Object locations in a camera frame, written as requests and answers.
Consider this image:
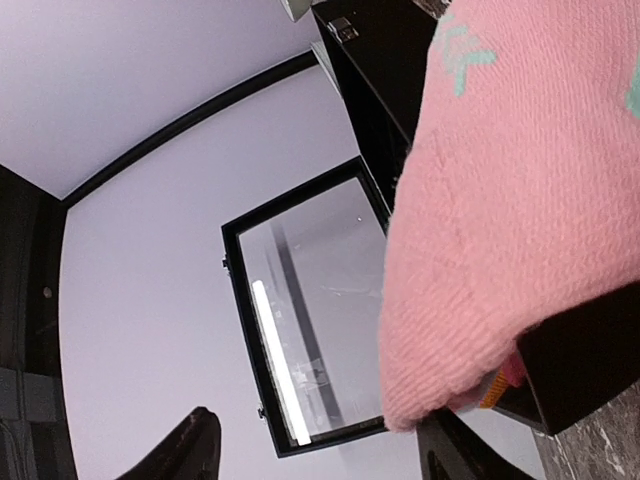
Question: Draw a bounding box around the pink patterned sock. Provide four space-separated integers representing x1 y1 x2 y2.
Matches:
379 1 639 432

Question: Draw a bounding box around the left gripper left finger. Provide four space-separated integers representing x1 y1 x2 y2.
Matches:
119 406 221 480

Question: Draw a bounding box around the black glass-lid storage box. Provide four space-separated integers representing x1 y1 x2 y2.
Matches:
222 1 639 458

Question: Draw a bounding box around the right black frame post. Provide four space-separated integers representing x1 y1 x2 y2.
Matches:
61 50 319 210

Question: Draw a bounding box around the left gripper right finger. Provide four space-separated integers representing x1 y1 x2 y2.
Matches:
418 410 504 479

